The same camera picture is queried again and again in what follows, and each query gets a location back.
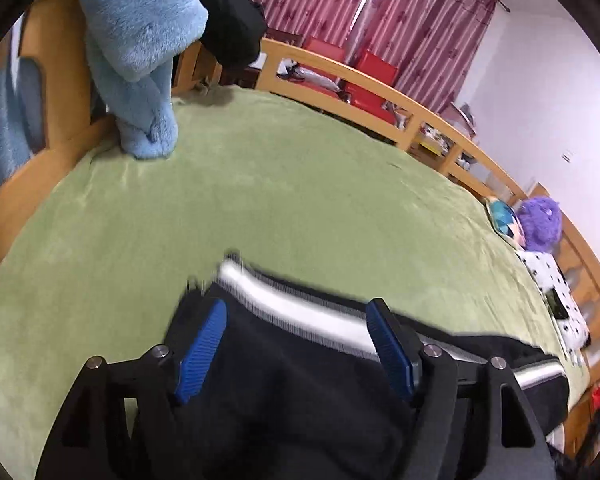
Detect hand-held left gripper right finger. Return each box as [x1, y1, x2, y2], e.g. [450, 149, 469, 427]
[366, 298, 556, 480]

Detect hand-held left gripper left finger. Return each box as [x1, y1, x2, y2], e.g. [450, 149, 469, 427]
[35, 299, 228, 480]

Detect black pants with white stripes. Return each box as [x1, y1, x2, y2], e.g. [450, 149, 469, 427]
[165, 252, 571, 480]

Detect black phone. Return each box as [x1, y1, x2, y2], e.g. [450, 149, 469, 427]
[544, 290, 570, 321]

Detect blue-haired figure cushion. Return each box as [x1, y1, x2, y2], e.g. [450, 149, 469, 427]
[485, 197, 526, 246]

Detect white black-dotted pillow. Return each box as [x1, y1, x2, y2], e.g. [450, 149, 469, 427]
[517, 250, 591, 366]

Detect green bed blanket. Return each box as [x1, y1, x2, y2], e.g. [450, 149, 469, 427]
[0, 85, 588, 480]

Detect purple plush toy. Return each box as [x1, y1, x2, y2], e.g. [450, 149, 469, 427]
[517, 196, 563, 253]

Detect cluttered desk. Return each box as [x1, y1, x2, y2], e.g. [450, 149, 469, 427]
[415, 102, 481, 176]

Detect red chair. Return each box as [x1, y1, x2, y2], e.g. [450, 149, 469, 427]
[345, 50, 398, 126]
[302, 37, 348, 103]

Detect red patterned curtain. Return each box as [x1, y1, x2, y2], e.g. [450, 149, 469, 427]
[235, 0, 496, 116]

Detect black hanging garment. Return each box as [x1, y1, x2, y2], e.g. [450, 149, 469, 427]
[192, 0, 268, 71]

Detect light blue fluffy garment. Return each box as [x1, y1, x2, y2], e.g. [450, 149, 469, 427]
[72, 0, 210, 161]

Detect wooden bed frame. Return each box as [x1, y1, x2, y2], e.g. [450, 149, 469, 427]
[0, 0, 600, 461]

